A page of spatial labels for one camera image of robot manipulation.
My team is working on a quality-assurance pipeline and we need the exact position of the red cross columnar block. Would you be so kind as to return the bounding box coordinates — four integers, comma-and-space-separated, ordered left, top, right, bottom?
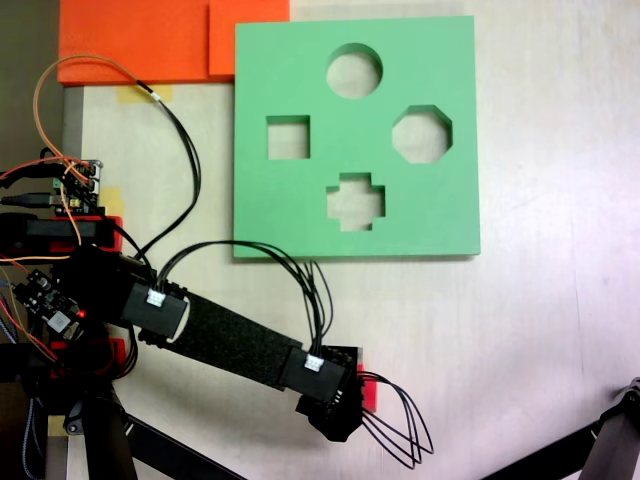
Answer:
357, 363, 381, 414

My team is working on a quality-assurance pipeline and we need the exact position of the large orange foam block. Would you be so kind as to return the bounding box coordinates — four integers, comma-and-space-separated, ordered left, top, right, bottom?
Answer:
57, 0, 236, 85

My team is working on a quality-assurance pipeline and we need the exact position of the green shape sorting board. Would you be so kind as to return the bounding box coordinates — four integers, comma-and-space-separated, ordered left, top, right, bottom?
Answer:
232, 15, 482, 260

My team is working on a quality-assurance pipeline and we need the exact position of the black tripod leg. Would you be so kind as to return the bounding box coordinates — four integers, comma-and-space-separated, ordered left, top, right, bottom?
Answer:
82, 384, 140, 480
579, 377, 640, 480

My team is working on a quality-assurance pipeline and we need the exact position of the small black circuit board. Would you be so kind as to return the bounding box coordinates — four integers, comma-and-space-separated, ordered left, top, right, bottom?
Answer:
12, 268, 86, 342

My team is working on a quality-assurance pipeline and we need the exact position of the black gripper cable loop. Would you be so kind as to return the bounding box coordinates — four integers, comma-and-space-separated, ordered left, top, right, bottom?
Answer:
358, 372, 435, 470

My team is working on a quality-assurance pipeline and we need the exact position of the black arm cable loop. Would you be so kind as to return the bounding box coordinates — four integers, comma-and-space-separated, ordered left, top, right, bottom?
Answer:
152, 241, 335, 359

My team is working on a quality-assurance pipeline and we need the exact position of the red orange wire bundle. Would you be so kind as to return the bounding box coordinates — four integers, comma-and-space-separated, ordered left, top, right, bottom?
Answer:
0, 254, 117, 379

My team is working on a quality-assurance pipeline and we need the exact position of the long black cable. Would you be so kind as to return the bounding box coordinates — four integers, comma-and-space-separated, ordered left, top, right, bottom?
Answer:
133, 78, 203, 262

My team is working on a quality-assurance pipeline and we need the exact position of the blue braided cable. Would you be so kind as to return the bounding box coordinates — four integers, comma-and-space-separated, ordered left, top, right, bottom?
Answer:
22, 397, 47, 479

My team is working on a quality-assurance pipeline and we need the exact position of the circuit board with wires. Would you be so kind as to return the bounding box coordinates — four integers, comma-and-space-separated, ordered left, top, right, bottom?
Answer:
49, 158, 105, 217

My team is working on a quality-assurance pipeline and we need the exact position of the black USB cable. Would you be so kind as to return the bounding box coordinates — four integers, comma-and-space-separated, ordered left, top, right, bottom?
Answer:
0, 192, 65, 207

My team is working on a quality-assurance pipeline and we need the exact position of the thin orange wire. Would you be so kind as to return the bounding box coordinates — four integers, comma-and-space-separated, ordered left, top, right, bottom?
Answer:
32, 53, 142, 169

